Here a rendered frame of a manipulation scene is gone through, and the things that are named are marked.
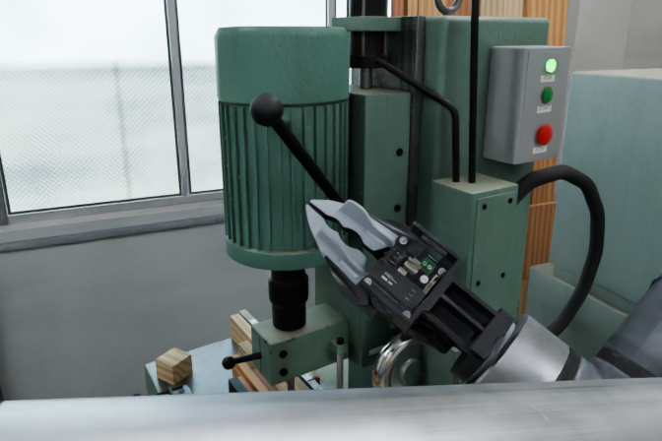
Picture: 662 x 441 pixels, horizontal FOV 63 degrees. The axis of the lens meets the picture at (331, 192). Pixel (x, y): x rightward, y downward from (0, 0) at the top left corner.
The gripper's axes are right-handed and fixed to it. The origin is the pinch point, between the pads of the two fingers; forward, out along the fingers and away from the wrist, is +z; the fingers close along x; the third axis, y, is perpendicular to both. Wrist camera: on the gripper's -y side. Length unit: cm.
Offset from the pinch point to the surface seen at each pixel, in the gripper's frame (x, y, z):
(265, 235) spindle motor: 3.8, -15.3, 7.6
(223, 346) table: 22, -58, 12
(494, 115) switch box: -30.8, -18.3, -3.9
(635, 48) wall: -203, -184, -10
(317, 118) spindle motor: -10.4, -7.2, 10.4
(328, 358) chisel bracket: 9.7, -35.9, -6.9
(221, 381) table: 25, -50, 6
